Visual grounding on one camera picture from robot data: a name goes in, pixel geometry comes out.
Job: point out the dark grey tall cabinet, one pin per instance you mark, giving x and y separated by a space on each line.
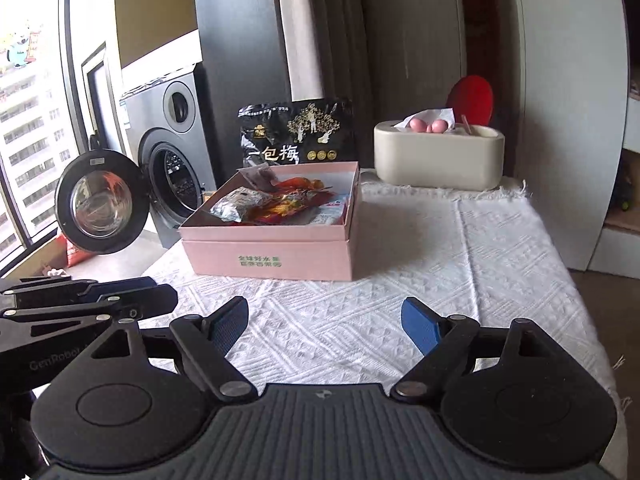
235 35

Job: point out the white television cabinet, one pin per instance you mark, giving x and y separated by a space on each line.
622 250

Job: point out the cream tissue box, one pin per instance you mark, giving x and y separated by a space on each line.
435 160

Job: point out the large red snack packet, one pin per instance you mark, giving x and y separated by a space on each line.
305 185

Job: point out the red round paddle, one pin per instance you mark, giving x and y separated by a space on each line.
472 95

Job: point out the grey washing machine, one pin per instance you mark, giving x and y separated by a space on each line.
145 120

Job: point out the blue snack packet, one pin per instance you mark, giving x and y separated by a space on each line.
330 212

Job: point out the black snack bag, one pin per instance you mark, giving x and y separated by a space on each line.
300 130

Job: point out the grey curtain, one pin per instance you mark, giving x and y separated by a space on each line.
320 25

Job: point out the pink cardboard box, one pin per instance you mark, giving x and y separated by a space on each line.
270 260

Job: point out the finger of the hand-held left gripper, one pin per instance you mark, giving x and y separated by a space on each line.
125 285
155 300

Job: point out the orange bag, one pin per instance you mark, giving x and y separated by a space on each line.
75 257

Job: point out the silver snack packet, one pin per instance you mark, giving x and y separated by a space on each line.
240 205

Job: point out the white tissue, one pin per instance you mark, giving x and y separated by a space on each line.
435 115

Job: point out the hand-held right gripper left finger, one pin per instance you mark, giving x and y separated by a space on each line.
230 325

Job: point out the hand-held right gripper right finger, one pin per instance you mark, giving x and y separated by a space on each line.
420 327

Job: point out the pink figure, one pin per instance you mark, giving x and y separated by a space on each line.
420 125

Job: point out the orange snack packet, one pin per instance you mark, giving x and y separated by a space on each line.
285 207

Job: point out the white textured tablecloth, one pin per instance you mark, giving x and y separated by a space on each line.
350 310

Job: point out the clear packet with brown snack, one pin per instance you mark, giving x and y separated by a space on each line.
262 180

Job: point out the washing machine door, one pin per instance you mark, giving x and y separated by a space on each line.
100 200

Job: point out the cartoon window sticker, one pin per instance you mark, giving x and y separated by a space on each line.
17 52

